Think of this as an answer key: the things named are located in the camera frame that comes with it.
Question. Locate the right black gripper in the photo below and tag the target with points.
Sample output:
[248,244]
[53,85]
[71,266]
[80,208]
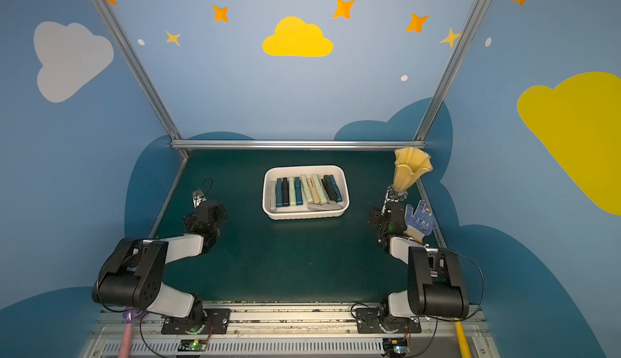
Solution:
[393,211]

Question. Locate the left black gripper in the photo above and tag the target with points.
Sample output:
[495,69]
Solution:
[204,210]

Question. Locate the teal pliers group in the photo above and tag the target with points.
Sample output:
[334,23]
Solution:
[279,193]
[299,199]
[335,189]

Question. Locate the white plastic storage box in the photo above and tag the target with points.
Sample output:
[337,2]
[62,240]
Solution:
[302,212]

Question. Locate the black pliers group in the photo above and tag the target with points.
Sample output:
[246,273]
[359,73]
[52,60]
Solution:
[327,186]
[285,192]

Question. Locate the beige pliers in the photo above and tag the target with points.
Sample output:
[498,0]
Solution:
[314,193]

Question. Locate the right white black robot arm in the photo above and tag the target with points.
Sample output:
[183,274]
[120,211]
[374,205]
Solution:
[435,286]

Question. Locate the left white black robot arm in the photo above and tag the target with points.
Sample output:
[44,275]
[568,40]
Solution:
[132,276]

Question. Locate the blue white work glove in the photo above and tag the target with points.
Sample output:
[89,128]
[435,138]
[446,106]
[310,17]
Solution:
[419,220]

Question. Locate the yellow ruffled glass vase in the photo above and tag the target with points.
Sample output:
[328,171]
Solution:
[410,164]

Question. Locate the purple toy shovel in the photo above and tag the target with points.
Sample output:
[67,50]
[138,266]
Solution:
[129,316]

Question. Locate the left green circuit board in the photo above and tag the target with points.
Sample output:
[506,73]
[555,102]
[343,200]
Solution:
[196,346]

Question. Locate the green circuit board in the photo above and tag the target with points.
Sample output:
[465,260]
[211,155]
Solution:
[395,348]
[196,346]

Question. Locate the right green circuit board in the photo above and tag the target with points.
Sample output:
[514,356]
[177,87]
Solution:
[395,348]

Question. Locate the yellow toy shovel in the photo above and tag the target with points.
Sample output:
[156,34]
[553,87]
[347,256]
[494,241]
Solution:
[464,348]

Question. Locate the aluminium frame rear bar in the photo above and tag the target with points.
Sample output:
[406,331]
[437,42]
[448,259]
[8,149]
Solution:
[340,145]

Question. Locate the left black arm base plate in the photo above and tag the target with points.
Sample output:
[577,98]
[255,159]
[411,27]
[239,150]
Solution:
[213,320]

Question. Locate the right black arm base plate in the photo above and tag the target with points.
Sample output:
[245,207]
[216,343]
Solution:
[372,320]

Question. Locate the aluminium rail base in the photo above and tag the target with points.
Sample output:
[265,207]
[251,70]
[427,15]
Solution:
[287,330]

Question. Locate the left aluminium frame post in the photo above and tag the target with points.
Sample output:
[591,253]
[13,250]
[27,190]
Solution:
[125,46]

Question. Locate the aluminium frame post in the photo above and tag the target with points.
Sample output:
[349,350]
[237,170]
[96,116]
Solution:
[471,25]
[125,46]

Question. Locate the right aluminium frame post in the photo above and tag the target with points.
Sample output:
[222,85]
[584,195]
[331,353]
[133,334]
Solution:
[471,25]

